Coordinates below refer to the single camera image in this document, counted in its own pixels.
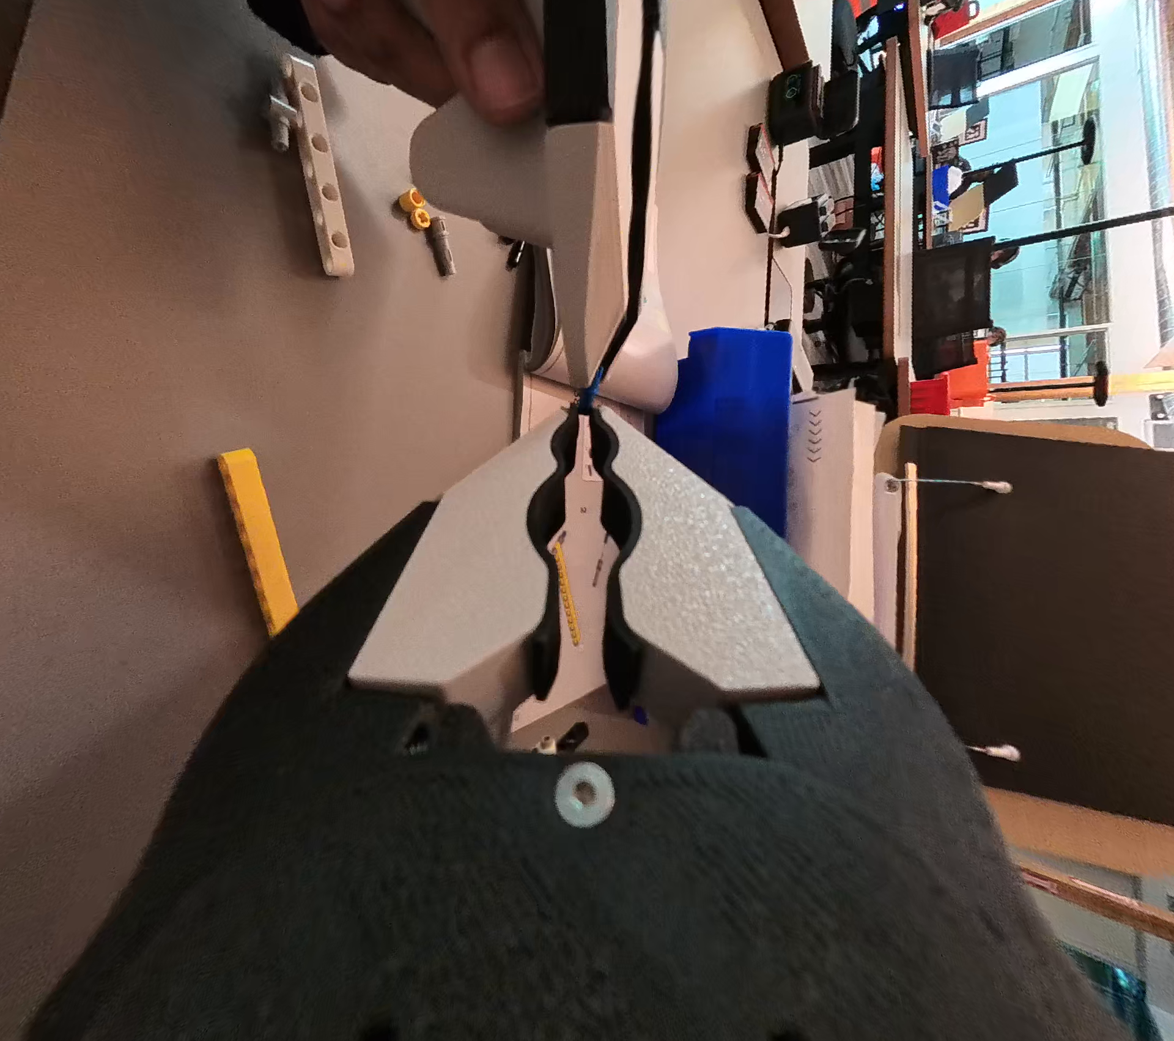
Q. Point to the blue plastic bin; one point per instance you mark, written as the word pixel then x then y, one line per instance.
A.
pixel 733 427

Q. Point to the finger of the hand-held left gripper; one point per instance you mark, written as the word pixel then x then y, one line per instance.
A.
pixel 591 262
pixel 656 362

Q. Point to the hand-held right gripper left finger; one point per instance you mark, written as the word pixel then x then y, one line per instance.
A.
pixel 439 592

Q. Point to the white cardboard box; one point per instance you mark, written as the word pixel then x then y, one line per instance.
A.
pixel 830 473

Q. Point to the light grey lego beam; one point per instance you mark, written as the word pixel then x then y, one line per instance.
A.
pixel 315 170

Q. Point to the lego instruction booklet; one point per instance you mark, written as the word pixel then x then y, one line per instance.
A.
pixel 580 528

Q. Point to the black electronic device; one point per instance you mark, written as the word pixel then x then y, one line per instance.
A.
pixel 793 103

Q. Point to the black board with cardboard edge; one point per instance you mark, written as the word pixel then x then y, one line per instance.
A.
pixel 1036 601

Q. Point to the blue lego pin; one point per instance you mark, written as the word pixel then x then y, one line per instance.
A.
pixel 591 395

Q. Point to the black lego pin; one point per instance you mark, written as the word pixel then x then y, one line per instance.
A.
pixel 514 252

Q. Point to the red plastic crate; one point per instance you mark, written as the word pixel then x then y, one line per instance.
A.
pixel 953 391

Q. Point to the grey lego axle pin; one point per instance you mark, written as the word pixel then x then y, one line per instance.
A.
pixel 443 245

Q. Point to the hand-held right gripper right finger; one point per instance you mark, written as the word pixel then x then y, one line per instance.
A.
pixel 706 582

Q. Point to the yellow lego beam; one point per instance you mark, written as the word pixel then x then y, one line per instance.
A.
pixel 257 542

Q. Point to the black computer monitor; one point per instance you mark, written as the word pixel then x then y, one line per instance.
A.
pixel 953 303

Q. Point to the orange connector pegs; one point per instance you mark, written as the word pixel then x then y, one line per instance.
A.
pixel 416 209

